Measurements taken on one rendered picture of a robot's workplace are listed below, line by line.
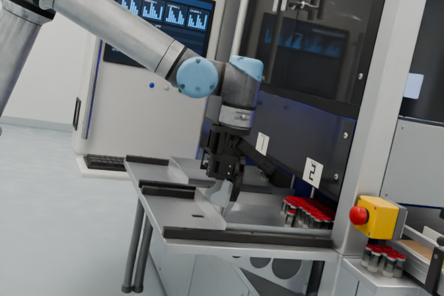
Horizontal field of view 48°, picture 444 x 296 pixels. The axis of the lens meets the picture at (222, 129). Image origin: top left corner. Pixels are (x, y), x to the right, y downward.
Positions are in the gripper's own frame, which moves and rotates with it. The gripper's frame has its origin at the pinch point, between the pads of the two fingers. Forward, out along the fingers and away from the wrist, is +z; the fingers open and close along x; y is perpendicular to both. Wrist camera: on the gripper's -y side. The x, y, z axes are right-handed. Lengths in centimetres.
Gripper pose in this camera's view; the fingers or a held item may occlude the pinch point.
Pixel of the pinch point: (226, 212)
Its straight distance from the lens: 115.1
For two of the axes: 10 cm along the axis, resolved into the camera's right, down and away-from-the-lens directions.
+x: 3.0, 1.9, -9.3
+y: -9.3, -1.3, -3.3
